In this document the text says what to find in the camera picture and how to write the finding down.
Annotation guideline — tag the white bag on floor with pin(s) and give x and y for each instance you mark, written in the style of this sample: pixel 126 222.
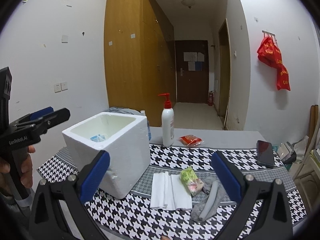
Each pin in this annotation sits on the white bag on floor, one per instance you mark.
pixel 292 153

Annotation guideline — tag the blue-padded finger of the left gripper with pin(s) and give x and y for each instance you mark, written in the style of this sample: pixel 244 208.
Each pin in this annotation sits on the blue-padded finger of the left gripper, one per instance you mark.
pixel 35 118

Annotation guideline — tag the wall coat hook rack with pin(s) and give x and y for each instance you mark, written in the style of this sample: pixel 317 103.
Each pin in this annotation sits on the wall coat hook rack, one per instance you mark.
pixel 268 33

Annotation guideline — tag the grey cloth behind box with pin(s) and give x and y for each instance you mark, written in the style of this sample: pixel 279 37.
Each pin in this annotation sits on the grey cloth behind box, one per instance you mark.
pixel 126 111

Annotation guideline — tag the person's left hand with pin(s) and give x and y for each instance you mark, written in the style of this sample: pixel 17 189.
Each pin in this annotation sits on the person's left hand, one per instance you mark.
pixel 26 176

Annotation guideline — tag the papers posted on door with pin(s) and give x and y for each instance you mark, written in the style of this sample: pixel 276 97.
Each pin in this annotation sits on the papers posted on door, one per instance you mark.
pixel 194 60

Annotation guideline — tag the small blue spray bottle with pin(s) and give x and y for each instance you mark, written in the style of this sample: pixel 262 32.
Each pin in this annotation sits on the small blue spray bottle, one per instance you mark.
pixel 147 127

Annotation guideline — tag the white styrofoam box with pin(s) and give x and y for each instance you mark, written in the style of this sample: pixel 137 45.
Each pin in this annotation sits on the white styrofoam box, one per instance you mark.
pixel 127 145

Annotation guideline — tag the wall light switch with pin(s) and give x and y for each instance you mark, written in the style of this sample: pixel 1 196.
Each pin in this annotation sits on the wall light switch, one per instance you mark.
pixel 64 39

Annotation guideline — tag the green tissue packet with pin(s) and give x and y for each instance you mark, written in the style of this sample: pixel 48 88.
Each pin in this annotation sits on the green tissue packet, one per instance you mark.
pixel 191 181

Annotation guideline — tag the red snack packet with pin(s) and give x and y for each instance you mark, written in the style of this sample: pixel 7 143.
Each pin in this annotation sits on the red snack packet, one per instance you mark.
pixel 190 140

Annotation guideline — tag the wooden wardrobe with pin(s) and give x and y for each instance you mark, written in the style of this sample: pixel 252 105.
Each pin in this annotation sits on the wooden wardrobe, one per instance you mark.
pixel 139 55

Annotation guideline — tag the red fire extinguisher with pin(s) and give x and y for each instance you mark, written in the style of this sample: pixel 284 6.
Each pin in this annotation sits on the red fire extinguisher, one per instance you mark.
pixel 210 98

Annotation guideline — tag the red hanging bags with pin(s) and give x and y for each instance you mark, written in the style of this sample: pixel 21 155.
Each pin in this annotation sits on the red hanging bags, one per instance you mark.
pixel 269 54

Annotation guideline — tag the ceiling lamp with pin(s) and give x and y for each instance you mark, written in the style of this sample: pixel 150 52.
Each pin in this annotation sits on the ceiling lamp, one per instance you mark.
pixel 188 3

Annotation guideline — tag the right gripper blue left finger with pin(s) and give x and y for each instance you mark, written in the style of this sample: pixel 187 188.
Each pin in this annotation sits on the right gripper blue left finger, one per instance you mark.
pixel 47 220

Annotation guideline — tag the side wooden door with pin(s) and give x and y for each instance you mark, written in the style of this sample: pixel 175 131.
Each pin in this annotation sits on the side wooden door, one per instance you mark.
pixel 225 73

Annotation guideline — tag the white lotion pump bottle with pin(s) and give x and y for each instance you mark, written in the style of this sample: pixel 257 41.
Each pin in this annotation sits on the white lotion pump bottle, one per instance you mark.
pixel 167 121

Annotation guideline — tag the wall power socket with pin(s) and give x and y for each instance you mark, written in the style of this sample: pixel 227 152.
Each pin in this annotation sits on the wall power socket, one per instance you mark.
pixel 59 87

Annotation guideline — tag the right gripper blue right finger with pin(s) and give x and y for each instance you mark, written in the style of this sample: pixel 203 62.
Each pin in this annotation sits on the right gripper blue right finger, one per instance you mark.
pixel 274 218

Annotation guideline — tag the dark brown entrance door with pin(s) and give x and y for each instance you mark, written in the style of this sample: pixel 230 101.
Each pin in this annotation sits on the dark brown entrance door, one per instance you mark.
pixel 192 86

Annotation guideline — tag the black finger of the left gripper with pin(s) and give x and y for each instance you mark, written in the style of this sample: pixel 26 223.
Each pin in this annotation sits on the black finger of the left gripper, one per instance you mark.
pixel 58 117

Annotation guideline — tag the white tissue paper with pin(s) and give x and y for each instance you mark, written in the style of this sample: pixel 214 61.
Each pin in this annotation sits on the white tissue paper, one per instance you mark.
pixel 169 193

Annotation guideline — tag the grey sock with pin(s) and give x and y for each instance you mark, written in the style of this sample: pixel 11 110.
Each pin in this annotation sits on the grey sock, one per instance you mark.
pixel 221 194

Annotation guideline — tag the black smartphone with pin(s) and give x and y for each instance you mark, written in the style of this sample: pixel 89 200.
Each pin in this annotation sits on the black smartphone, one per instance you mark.
pixel 265 155

